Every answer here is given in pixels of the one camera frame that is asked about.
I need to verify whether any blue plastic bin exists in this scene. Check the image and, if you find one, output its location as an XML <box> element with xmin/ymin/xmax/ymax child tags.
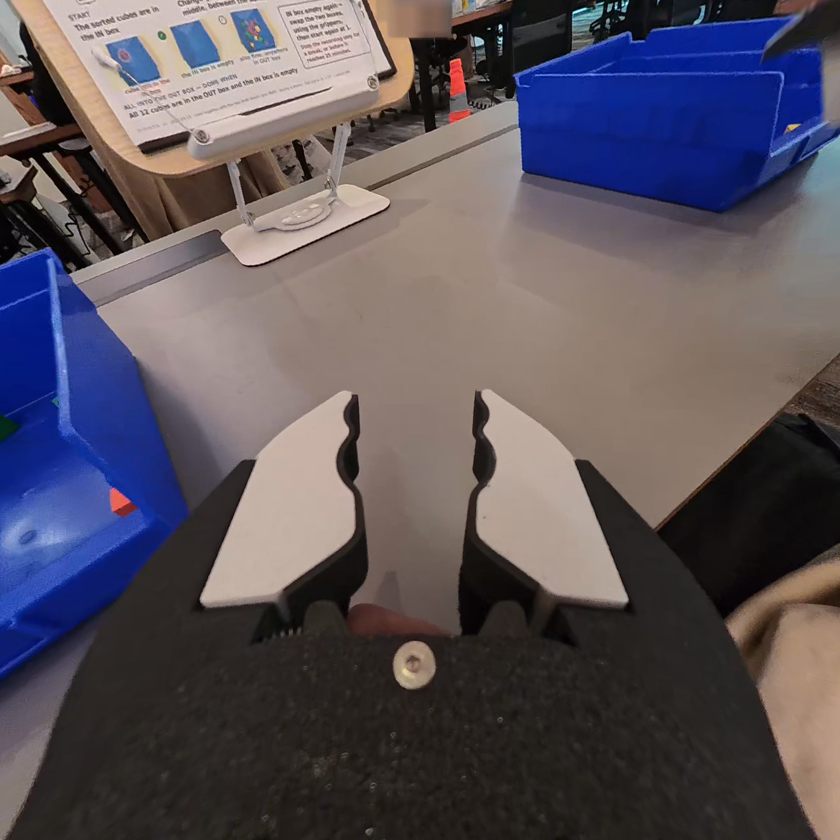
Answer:
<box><xmin>514</xmin><ymin>16</ymin><xmax>840</xmax><ymax>212</ymax></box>
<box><xmin>0</xmin><ymin>248</ymin><xmax>190</xmax><ymax>680</ymax></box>

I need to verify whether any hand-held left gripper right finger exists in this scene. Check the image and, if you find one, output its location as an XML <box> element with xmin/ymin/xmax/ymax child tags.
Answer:
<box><xmin>459</xmin><ymin>388</ymin><xmax>630</xmax><ymax>634</ymax></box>

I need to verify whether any orange traffic cone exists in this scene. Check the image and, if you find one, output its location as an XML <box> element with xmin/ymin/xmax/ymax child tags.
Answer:
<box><xmin>448</xmin><ymin>59</ymin><xmax>472</xmax><ymax>124</ymax></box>

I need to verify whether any wooden desk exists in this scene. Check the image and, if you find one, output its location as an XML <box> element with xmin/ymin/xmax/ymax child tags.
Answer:
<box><xmin>0</xmin><ymin>121</ymin><xmax>148</xmax><ymax>266</ymax></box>

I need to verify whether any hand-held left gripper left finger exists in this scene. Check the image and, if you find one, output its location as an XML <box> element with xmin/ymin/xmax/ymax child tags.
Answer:
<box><xmin>199</xmin><ymin>391</ymin><xmax>369</xmax><ymax>630</ymax></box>

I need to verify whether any tan fabric cover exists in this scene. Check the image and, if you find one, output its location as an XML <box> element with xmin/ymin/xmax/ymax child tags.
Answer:
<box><xmin>105</xmin><ymin>131</ymin><xmax>296</xmax><ymax>240</ymax></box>

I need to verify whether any printed instruction sheet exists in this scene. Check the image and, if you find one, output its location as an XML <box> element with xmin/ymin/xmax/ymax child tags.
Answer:
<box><xmin>42</xmin><ymin>0</ymin><xmax>396</xmax><ymax>151</ymax></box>

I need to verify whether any black office chair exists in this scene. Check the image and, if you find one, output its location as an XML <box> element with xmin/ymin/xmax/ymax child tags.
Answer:
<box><xmin>512</xmin><ymin>0</ymin><xmax>575</xmax><ymax>67</ymax></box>

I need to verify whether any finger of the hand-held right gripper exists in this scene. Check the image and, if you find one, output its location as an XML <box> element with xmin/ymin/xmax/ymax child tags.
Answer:
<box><xmin>763</xmin><ymin>3</ymin><xmax>840</xmax><ymax>62</ymax></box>
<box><xmin>823</xmin><ymin>39</ymin><xmax>840</xmax><ymax>126</ymax></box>

